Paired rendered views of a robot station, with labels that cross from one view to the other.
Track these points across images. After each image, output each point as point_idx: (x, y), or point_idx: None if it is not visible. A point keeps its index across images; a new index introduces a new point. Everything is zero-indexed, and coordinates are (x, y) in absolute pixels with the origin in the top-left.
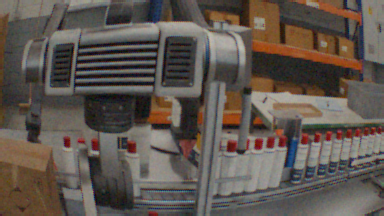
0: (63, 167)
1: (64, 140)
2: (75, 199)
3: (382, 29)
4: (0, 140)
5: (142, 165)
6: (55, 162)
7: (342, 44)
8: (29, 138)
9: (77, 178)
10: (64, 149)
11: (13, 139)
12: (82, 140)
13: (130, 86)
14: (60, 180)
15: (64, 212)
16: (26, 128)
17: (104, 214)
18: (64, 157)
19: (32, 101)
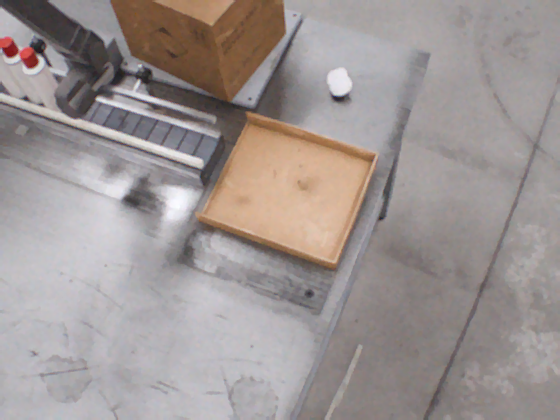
0: (0, 239)
1: (34, 52)
2: (98, 32)
3: None
4: (209, 6)
5: None
6: (3, 266)
7: None
8: (109, 62)
9: (36, 105)
10: (42, 60)
11: (172, 6)
12: (7, 37)
13: None
14: (46, 183)
15: (125, 57)
16: (107, 56)
17: (55, 67)
18: (49, 69)
19: (73, 19)
